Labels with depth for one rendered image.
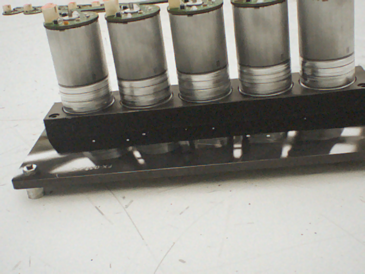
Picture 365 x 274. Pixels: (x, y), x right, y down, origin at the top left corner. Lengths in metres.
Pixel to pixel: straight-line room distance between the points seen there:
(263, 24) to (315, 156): 0.06
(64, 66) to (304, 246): 0.13
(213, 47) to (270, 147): 0.05
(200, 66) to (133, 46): 0.03
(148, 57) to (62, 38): 0.04
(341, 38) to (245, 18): 0.04
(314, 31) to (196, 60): 0.05
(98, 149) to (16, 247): 0.06
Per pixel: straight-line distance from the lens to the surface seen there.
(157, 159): 0.24
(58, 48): 0.27
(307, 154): 0.23
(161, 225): 0.22
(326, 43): 0.26
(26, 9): 0.64
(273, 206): 0.22
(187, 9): 0.25
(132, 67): 0.26
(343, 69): 0.26
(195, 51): 0.26
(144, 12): 0.26
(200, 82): 0.26
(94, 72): 0.27
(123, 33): 0.26
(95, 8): 0.28
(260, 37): 0.25
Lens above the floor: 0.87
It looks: 25 degrees down
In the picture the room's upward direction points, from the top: 8 degrees counter-clockwise
